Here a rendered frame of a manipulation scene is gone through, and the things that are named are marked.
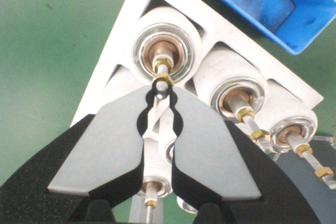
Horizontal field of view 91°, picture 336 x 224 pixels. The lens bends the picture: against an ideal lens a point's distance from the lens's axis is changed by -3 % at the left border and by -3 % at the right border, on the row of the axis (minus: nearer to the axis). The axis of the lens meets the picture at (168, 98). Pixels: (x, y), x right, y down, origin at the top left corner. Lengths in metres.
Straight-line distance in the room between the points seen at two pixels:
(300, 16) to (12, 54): 0.72
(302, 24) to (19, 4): 0.64
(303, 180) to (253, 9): 0.52
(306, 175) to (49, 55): 0.82
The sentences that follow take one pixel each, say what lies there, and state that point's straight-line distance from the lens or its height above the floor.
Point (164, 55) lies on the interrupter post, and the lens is 0.18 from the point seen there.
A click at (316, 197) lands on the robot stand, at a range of 0.68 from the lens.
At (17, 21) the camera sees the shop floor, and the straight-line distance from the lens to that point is 0.59.
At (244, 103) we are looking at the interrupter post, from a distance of 0.23.
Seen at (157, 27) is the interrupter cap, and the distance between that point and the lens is 0.20.
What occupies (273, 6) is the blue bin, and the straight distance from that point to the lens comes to 0.51.
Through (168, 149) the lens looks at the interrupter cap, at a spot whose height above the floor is 0.25.
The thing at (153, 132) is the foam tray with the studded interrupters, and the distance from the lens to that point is 0.37.
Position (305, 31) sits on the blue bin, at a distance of 0.46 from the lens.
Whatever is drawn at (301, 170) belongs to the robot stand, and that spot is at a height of 0.12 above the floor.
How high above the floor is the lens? 0.45
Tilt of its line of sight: 59 degrees down
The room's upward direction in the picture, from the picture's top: 180 degrees clockwise
